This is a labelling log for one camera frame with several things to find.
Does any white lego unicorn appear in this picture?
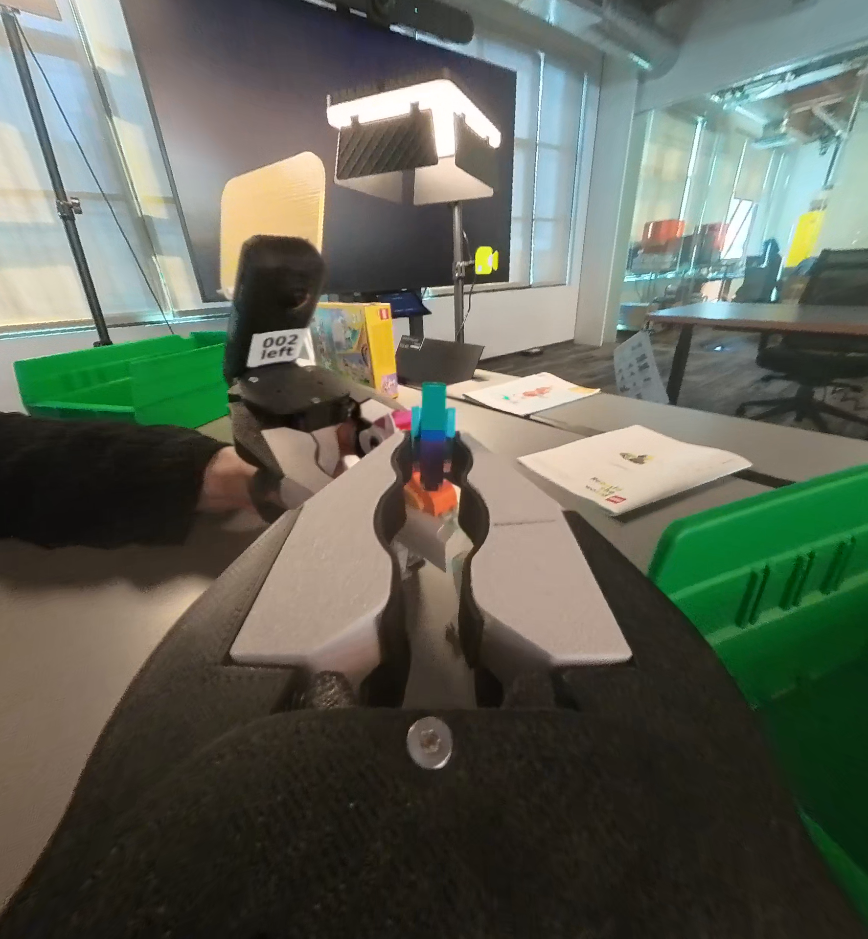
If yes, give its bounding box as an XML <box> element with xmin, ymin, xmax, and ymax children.
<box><xmin>339</xmin><ymin>407</ymin><xmax>475</xmax><ymax>577</ymax></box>

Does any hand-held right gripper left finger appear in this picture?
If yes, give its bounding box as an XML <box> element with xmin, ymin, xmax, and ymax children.
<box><xmin>228</xmin><ymin>439</ymin><xmax>414</xmax><ymax>683</ymax></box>

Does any white paper sign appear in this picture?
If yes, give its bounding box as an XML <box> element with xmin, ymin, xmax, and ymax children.
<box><xmin>613</xmin><ymin>330</ymin><xmax>671</xmax><ymax>404</ymax></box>

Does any person's left hand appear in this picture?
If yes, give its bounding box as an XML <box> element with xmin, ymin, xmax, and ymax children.
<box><xmin>198</xmin><ymin>442</ymin><xmax>268</xmax><ymax>518</ymax></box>

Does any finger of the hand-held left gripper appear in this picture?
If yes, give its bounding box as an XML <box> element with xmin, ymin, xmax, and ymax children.
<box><xmin>267</xmin><ymin>430</ymin><xmax>347</xmax><ymax>509</ymax></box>

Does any black laptop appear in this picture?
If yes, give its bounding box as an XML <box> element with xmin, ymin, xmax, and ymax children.
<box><xmin>395</xmin><ymin>336</ymin><xmax>488</xmax><ymax>387</ymax></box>

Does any teal and purple brick assembly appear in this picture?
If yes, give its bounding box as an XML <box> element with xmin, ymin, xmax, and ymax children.
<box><xmin>409</xmin><ymin>381</ymin><xmax>458</xmax><ymax>485</ymax></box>

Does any white booklet with yellow picture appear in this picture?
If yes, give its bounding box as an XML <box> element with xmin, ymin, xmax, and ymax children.
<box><xmin>517</xmin><ymin>424</ymin><xmax>753</xmax><ymax>516</ymax></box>

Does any person's left forearm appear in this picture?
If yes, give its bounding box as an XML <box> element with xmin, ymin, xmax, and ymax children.
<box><xmin>0</xmin><ymin>400</ymin><xmax>218</xmax><ymax>550</ymax></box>

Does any green plastic bin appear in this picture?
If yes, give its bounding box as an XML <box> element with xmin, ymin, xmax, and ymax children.
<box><xmin>13</xmin><ymin>330</ymin><xmax>238</xmax><ymax>428</ymax></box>
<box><xmin>647</xmin><ymin>455</ymin><xmax>868</xmax><ymax>939</ymax></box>

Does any yellow lego set box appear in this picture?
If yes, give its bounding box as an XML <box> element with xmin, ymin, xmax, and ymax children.
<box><xmin>309</xmin><ymin>302</ymin><xmax>400</xmax><ymax>390</ymax></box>

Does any brown wooden table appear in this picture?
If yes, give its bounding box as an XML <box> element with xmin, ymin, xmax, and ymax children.
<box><xmin>645</xmin><ymin>299</ymin><xmax>868</xmax><ymax>406</ymax></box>

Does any pale yellow square panel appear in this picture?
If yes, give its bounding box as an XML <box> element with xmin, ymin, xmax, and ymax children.
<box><xmin>219</xmin><ymin>151</ymin><xmax>327</xmax><ymax>300</ymax></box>

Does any black video bar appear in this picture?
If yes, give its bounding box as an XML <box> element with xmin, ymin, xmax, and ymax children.
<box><xmin>330</xmin><ymin>0</ymin><xmax>476</xmax><ymax>45</ymax></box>

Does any white booklet with orange picture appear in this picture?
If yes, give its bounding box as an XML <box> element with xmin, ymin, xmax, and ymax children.
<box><xmin>462</xmin><ymin>372</ymin><xmax>601</xmax><ymax>419</ymax></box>

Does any black office chair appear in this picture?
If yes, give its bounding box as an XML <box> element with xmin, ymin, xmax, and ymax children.
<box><xmin>737</xmin><ymin>247</ymin><xmax>868</xmax><ymax>443</ymax></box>

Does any yellow poster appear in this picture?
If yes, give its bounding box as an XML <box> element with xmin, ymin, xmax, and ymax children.
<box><xmin>785</xmin><ymin>210</ymin><xmax>829</xmax><ymax>268</ymax></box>

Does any large dark wall screen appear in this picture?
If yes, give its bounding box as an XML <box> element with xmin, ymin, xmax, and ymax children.
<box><xmin>120</xmin><ymin>0</ymin><xmax>521</xmax><ymax>303</ymax></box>

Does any studio light panel with stand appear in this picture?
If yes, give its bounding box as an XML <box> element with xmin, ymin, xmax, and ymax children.
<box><xmin>326</xmin><ymin>78</ymin><xmax>503</xmax><ymax>344</ymax></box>

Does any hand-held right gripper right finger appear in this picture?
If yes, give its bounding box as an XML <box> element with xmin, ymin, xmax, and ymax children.
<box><xmin>451</xmin><ymin>433</ymin><xmax>635</xmax><ymax>679</ymax></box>

